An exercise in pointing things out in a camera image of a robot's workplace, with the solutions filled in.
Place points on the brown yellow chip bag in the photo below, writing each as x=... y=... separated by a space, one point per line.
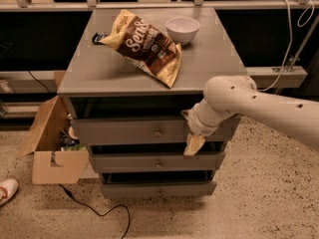
x=145 y=46

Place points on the grey drawer cabinet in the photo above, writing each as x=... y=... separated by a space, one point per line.
x=102 y=84

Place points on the metal railing frame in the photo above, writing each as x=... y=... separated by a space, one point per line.
x=279 y=79

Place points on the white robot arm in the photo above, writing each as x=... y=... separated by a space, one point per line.
x=226 y=96

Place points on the cardboard box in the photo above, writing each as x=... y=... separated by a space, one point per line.
x=51 y=164

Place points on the grey bottom drawer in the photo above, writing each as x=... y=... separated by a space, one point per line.
x=144 y=190

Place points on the grey top drawer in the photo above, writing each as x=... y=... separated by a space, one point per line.
x=131 y=131

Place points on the small dark blue packet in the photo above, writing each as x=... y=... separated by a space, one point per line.
x=97 y=39

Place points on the white red shoe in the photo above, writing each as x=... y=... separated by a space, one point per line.
x=8 y=188

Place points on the white bowl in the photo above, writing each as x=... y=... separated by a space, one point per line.
x=182 y=29

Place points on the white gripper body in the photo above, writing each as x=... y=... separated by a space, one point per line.
x=198 y=125

